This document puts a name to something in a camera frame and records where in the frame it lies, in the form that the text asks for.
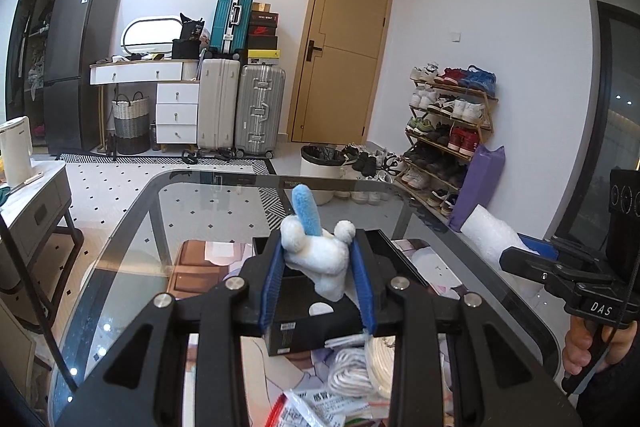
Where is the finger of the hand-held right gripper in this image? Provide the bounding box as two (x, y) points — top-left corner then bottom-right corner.
(499, 246), (626, 304)
(519, 233), (610, 269)

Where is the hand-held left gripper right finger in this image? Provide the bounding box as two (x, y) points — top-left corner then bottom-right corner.
(350, 230), (584, 427)

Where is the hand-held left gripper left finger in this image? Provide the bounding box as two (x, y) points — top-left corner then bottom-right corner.
(54, 231), (289, 427)

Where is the black cardboard box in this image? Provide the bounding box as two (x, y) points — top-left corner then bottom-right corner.
(251, 229), (437, 357)

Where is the white and blue plush toy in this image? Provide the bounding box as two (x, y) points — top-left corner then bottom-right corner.
(279, 184), (357, 301)

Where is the red-edged white glove packet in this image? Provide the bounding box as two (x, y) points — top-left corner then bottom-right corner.
(264, 389), (361, 427)

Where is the person's right hand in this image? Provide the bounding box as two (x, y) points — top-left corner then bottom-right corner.
(561, 319), (640, 378)

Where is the bubble wrap roll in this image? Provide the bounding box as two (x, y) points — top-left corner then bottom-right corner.
(460, 204), (527, 272)

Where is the printed table mat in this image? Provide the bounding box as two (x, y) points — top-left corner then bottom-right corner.
(170, 237), (468, 427)

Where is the purple bag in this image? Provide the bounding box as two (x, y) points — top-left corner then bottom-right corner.
(447, 144), (506, 233)

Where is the black framed glass door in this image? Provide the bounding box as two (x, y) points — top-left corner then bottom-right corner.
(554, 1), (640, 253)

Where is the white trash bin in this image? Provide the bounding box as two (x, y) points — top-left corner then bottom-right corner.
(300, 144), (347, 194)

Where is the pile of loose sneakers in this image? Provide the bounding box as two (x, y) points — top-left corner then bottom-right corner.
(334, 142), (407, 206)

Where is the person's dark clothing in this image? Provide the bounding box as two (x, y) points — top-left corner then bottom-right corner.
(575, 357), (640, 427)

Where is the silver suitcase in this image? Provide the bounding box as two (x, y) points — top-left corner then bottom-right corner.
(234, 63), (287, 160)

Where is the white suitcase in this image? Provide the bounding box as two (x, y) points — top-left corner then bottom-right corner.
(196, 52), (242, 152)

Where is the white drawer unit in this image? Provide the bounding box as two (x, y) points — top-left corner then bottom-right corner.
(155, 82), (200, 144)

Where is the woven laundry basket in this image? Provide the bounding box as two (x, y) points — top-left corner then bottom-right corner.
(111, 91), (152, 156)

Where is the tan wooden door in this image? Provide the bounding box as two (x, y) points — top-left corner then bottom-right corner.
(287, 0), (396, 146)

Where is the grey side table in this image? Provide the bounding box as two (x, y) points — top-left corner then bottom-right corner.
(0, 159), (84, 333)

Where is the white vanity table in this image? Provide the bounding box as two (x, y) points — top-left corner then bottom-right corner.
(90, 57), (202, 155)

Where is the stack of shoe boxes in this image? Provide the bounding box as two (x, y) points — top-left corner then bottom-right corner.
(247, 2), (280, 66)

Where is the black bag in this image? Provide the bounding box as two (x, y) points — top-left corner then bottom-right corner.
(171, 12), (207, 60)

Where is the teal suitcase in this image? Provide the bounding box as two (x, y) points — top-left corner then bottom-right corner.
(209, 0), (257, 56)

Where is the oval white mirror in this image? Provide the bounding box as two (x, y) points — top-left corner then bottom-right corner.
(121, 14), (187, 58)

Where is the white electric kettle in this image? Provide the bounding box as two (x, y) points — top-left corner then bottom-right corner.
(0, 117), (35, 188)

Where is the black refrigerator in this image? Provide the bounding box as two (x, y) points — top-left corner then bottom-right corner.
(42, 0), (121, 156)

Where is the white rope bundle in bag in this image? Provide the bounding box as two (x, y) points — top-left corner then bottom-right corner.
(364, 336), (398, 400)

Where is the white charging cable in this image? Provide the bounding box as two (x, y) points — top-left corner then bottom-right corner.
(327, 348), (383, 400)

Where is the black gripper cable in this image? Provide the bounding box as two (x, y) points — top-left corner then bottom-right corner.
(561, 279), (632, 395)

